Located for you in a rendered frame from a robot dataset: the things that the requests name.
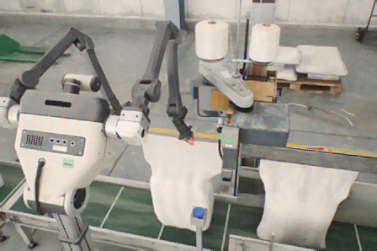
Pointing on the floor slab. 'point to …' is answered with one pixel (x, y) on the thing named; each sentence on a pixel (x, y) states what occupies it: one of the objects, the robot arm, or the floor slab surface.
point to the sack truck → (366, 33)
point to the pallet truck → (20, 50)
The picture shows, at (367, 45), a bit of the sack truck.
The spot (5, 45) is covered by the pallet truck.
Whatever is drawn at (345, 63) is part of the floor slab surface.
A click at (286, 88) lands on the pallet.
